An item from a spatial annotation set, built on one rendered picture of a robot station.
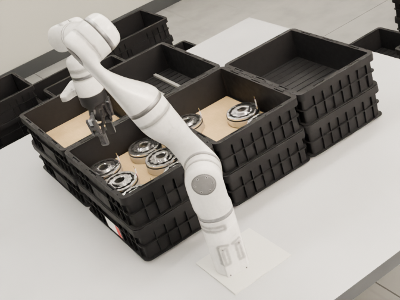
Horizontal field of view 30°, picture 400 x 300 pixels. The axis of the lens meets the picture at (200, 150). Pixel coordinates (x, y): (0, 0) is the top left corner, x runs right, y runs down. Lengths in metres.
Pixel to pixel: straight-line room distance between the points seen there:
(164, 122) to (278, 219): 0.53
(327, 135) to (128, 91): 0.81
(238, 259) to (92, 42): 0.67
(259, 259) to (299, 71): 0.80
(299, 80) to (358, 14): 2.53
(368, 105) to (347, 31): 2.40
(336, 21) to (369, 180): 2.87
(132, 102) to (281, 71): 0.97
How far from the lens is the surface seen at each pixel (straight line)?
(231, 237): 1.87
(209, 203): 1.80
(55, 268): 2.21
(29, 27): 5.52
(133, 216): 1.99
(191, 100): 2.41
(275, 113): 2.12
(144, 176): 2.19
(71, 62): 1.99
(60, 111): 2.67
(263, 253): 1.98
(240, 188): 2.15
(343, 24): 4.86
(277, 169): 2.20
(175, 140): 1.77
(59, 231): 2.36
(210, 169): 1.76
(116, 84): 1.67
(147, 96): 1.69
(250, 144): 2.10
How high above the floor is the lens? 1.95
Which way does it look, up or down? 30 degrees down
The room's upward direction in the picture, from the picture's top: 18 degrees counter-clockwise
